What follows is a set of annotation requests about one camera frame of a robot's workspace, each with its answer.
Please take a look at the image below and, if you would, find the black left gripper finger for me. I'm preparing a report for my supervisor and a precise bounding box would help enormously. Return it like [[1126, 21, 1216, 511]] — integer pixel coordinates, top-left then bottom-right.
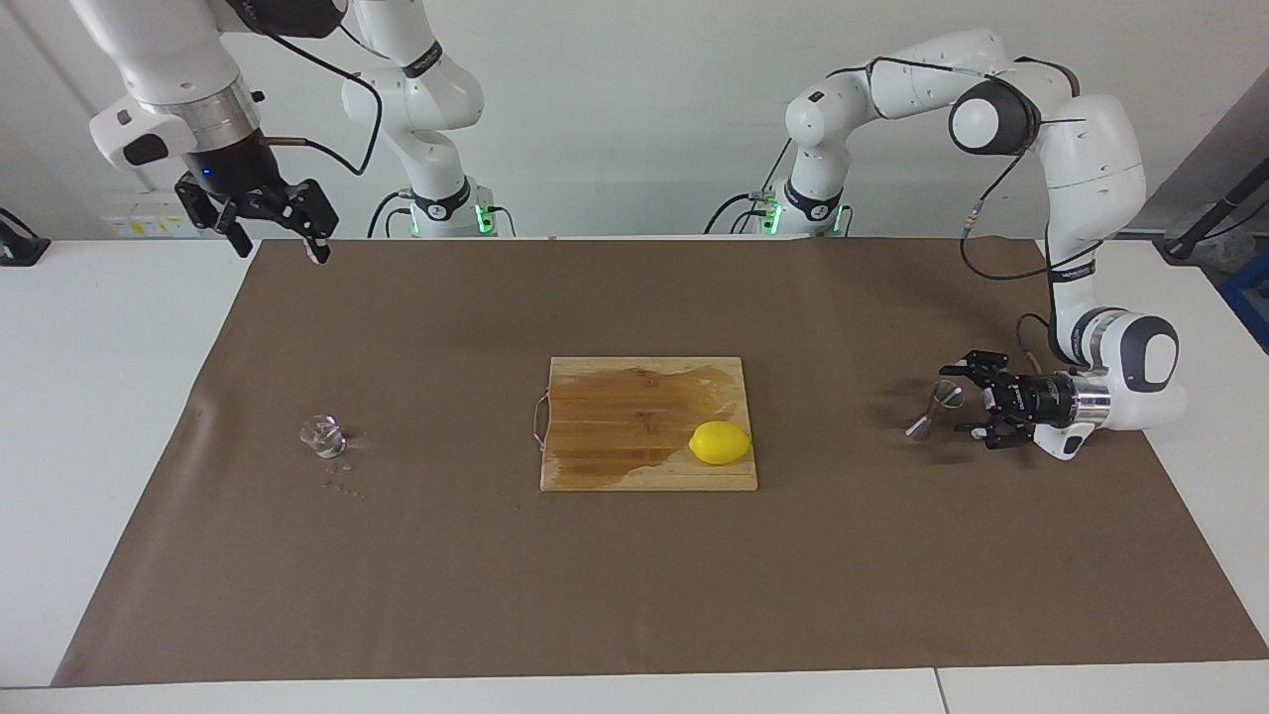
[[939, 349, 1012, 390], [955, 412, 1027, 453]]

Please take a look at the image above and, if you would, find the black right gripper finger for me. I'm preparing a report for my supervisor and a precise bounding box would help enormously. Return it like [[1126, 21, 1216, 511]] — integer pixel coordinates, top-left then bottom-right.
[[263, 178, 340, 265], [176, 176, 255, 259]]

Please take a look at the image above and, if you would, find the steel double jigger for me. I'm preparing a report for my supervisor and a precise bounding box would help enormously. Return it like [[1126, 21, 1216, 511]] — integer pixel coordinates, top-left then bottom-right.
[[904, 379, 966, 441]]

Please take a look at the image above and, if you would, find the small clear glass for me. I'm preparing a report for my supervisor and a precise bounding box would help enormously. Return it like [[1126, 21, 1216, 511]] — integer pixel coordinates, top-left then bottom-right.
[[299, 415, 347, 460]]

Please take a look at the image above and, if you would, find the white box with yellow labels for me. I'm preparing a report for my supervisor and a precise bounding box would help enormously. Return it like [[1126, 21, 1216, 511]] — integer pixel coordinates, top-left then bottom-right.
[[99, 203, 199, 239]]

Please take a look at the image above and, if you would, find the black table clamp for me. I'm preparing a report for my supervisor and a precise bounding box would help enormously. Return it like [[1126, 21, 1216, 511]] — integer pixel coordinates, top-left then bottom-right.
[[0, 206, 51, 267]]

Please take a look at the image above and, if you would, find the blue crate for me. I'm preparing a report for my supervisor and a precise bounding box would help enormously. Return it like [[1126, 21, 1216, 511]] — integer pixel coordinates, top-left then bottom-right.
[[1217, 248, 1269, 353]]

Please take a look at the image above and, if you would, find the black stand pole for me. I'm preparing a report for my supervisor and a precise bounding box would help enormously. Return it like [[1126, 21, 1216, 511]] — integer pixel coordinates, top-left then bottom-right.
[[1155, 157, 1269, 264]]

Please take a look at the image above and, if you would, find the yellow lemon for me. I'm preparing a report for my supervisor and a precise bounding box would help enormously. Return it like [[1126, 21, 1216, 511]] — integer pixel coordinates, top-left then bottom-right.
[[688, 419, 752, 466]]

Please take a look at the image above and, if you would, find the wooden cutting board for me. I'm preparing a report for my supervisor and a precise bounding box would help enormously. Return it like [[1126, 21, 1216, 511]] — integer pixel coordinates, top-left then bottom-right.
[[535, 356, 759, 493]]

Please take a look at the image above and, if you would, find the brown paper table mat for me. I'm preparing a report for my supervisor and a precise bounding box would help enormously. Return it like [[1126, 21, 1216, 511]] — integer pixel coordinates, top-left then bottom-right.
[[52, 236, 1269, 688]]

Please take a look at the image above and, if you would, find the black right base cable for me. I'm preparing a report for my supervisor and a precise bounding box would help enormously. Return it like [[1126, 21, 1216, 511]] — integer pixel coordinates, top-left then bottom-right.
[[369, 191, 409, 239]]

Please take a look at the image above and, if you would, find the black base cable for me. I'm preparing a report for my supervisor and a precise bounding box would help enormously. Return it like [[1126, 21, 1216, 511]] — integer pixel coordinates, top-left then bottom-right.
[[704, 149, 799, 237], [369, 191, 409, 239]]

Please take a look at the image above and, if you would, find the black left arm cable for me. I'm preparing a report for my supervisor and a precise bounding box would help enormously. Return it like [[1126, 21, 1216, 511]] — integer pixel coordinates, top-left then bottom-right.
[[828, 55, 1106, 378]]

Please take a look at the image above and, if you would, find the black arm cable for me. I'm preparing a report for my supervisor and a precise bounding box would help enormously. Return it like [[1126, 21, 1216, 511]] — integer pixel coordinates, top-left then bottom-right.
[[828, 55, 1106, 378], [253, 25, 385, 178]]

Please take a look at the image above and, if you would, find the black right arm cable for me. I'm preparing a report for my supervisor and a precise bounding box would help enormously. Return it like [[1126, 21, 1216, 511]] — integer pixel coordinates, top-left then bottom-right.
[[253, 25, 385, 178]]

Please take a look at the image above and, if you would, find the black left base cable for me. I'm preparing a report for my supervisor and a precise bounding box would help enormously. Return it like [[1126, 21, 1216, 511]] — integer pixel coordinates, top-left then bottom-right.
[[704, 149, 799, 237]]

